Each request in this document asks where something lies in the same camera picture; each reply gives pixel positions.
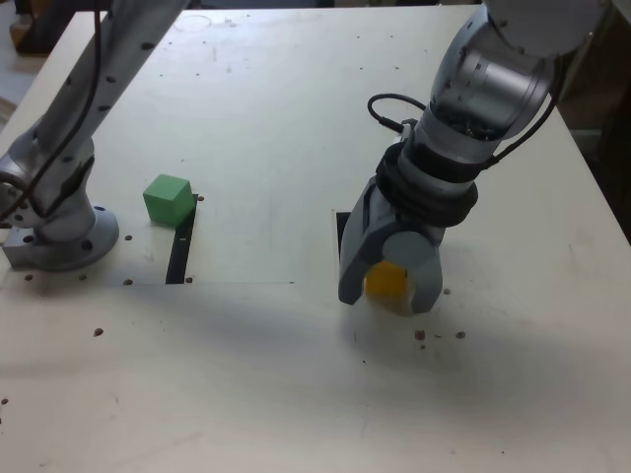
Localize yellow cube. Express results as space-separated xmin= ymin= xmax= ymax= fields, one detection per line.
xmin=364 ymin=260 xmax=411 ymax=302

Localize black tape strip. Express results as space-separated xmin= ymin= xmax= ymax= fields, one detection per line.
xmin=165 ymin=194 xmax=199 ymax=286

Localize green cube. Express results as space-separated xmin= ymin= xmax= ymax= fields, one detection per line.
xmin=142 ymin=173 xmax=193 ymax=229

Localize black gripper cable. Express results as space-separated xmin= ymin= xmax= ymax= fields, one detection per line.
xmin=367 ymin=48 xmax=568 ymax=171

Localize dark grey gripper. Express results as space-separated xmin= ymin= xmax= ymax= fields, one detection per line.
xmin=337 ymin=184 xmax=444 ymax=317

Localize black tape square outline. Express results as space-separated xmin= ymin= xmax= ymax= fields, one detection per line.
xmin=335 ymin=210 xmax=352 ymax=277

